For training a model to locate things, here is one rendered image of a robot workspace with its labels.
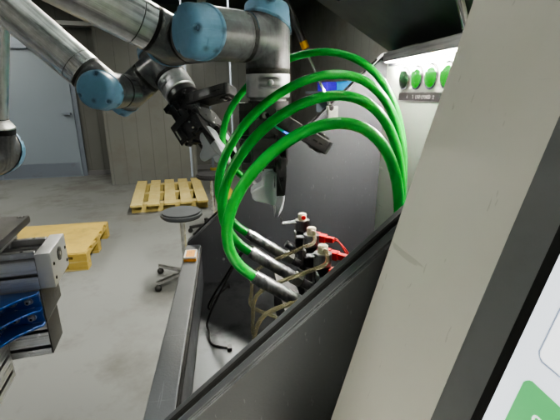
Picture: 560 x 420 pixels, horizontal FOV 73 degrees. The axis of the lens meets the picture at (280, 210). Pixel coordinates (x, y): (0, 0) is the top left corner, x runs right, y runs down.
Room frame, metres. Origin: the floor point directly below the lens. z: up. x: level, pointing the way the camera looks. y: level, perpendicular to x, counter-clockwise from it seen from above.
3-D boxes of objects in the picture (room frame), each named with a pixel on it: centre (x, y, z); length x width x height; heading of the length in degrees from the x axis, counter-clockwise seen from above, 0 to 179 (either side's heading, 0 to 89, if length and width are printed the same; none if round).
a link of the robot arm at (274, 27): (0.68, 0.02, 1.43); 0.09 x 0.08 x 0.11; 132
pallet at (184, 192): (4.87, 1.47, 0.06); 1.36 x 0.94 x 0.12; 14
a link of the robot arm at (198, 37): (0.63, 0.11, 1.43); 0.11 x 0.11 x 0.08; 42
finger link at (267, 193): (0.67, 0.02, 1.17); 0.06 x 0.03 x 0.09; 98
